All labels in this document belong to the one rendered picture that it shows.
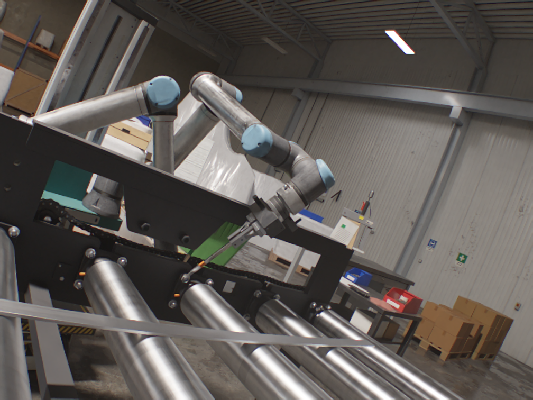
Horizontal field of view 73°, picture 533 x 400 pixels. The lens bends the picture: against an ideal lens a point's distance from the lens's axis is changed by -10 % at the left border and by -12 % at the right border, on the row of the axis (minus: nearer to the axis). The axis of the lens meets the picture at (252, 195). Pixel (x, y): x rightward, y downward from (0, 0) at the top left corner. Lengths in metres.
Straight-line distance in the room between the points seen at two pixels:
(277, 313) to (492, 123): 11.68
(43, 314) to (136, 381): 0.19
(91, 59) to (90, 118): 0.57
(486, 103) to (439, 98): 1.52
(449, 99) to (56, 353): 12.50
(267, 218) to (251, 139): 0.23
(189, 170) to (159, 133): 3.28
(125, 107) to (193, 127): 0.40
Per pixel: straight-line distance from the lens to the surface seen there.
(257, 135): 1.15
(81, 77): 1.98
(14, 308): 0.68
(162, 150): 1.60
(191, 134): 1.77
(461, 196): 12.12
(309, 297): 1.60
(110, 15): 2.03
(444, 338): 6.57
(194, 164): 4.87
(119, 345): 0.80
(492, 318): 7.87
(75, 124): 1.49
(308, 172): 1.17
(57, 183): 1.96
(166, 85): 1.46
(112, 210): 1.91
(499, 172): 11.98
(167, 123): 1.61
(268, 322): 1.32
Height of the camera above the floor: 1.24
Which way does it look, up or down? 2 degrees down
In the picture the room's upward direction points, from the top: 24 degrees clockwise
